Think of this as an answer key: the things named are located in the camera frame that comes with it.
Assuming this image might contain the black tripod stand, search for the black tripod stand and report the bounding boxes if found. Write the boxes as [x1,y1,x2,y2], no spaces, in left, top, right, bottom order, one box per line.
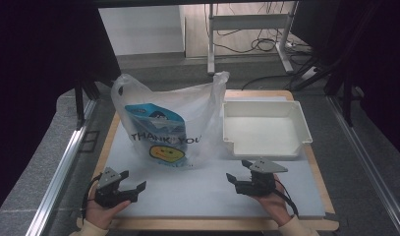
[73,76,117,131]

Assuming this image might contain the person's right hand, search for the person's right hand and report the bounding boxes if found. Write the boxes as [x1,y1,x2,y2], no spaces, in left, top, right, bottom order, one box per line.
[252,178,293,228]

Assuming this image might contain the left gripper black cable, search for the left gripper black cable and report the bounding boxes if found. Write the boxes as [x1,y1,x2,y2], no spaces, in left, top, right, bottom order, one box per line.
[81,173,103,220]

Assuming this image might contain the white power strip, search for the white power strip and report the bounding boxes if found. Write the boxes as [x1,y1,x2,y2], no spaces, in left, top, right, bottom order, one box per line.
[300,65,320,82]

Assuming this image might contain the blue snack pouch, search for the blue snack pouch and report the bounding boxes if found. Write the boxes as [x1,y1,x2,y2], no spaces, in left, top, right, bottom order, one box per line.
[124,102,189,167]

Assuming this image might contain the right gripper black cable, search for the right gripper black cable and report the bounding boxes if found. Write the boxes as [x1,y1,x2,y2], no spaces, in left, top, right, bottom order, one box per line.
[273,178,301,218]

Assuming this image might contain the tangle of black cables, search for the tangle of black cables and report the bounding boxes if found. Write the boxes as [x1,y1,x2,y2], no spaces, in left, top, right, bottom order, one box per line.
[216,1,307,55]

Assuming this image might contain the clear printed plastic bag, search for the clear printed plastic bag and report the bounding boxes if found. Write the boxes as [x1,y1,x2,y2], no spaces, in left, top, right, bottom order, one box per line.
[110,71,231,168]

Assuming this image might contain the black floor cable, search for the black floor cable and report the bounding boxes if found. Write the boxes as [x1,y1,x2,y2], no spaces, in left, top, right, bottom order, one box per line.
[241,73,298,91]

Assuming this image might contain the white panel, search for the white panel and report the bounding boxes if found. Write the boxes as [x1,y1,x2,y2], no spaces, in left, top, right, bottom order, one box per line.
[97,4,186,57]

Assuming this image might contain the black metal stand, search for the black metal stand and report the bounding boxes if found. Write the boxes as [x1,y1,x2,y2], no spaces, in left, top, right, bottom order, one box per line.
[322,63,357,128]

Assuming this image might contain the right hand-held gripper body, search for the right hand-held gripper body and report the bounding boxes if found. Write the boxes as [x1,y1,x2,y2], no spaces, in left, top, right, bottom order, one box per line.
[234,158,289,198]

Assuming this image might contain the person's left hand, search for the person's left hand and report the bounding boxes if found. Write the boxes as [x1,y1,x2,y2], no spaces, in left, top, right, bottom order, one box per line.
[85,183,133,231]

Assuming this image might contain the black curtain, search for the black curtain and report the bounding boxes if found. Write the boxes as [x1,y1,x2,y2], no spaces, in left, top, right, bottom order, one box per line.
[290,0,400,162]
[0,0,123,218]

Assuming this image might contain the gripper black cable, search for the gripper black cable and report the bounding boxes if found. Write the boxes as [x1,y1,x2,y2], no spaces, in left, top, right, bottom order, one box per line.
[81,173,103,220]
[273,178,301,218]

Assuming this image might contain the black floor bracket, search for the black floor bracket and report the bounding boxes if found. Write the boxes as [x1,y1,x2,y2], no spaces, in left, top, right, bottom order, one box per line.
[79,130,100,153]

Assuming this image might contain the pale grey table mat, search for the pale grey table mat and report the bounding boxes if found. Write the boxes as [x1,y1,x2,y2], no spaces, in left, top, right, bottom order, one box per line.
[105,95,327,220]

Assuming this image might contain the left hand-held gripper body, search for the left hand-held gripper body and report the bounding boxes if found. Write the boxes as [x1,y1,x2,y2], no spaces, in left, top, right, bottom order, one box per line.
[93,166,139,209]

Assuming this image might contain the white plastic tray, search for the white plastic tray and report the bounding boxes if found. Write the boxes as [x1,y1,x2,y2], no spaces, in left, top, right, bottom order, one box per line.
[221,99,314,162]

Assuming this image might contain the white metal desk frame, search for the white metal desk frame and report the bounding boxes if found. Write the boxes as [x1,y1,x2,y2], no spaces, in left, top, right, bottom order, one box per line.
[205,0,301,76]

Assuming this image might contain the aluminium rail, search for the aluminium rail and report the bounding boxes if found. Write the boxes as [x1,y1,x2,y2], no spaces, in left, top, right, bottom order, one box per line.
[326,94,400,236]
[25,99,99,236]

